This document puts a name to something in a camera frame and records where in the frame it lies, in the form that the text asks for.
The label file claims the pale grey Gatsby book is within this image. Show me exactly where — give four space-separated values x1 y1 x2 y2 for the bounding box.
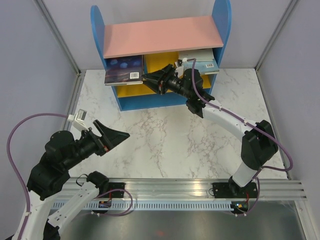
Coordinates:
178 48 215 62

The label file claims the aluminium rail frame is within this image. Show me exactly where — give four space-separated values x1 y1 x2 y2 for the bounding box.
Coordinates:
62 177 308 201

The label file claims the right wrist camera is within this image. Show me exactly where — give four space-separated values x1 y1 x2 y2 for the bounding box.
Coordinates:
174 57 188 78

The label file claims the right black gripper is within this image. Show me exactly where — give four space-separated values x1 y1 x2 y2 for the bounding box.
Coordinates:
141 63 191 99

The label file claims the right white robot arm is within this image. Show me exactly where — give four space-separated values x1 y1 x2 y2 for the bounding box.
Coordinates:
142 64 279 197

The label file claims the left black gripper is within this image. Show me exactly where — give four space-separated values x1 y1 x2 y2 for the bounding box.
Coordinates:
63 118 131 169

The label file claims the dark purple blue book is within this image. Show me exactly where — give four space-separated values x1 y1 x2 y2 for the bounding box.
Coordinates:
104 55 144 86

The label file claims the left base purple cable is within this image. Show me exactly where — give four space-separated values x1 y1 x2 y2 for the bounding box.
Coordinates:
74 189 134 218

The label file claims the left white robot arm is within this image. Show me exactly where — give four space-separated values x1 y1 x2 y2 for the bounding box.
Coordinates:
10 120 130 240

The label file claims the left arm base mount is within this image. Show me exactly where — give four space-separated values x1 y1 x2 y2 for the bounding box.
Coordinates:
98 182 126 209

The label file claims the light blue book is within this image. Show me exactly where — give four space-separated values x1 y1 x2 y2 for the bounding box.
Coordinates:
182 60 220 75

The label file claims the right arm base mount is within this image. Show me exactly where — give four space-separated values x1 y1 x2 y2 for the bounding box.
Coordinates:
208 182 260 217

